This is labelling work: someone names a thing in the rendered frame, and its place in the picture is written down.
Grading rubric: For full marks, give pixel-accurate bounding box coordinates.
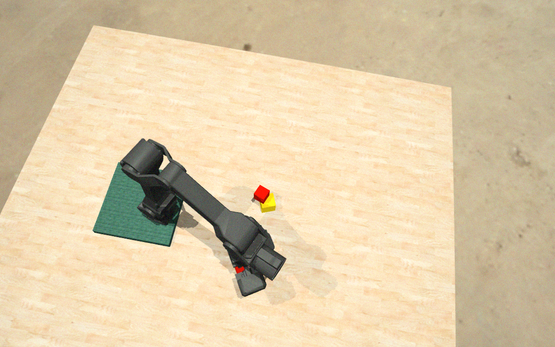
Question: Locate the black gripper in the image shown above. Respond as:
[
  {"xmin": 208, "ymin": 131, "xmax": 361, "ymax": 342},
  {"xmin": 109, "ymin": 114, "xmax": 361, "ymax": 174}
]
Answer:
[{"xmin": 227, "ymin": 250, "xmax": 266, "ymax": 297}]

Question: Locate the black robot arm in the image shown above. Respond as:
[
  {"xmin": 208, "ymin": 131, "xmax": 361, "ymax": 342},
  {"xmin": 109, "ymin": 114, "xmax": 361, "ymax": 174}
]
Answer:
[{"xmin": 120, "ymin": 138, "xmax": 286, "ymax": 280}]

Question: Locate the yellow cube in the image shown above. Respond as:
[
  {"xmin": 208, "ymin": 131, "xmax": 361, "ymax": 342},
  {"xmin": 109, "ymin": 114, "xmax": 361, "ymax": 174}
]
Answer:
[{"xmin": 260, "ymin": 193, "xmax": 276, "ymax": 213}]

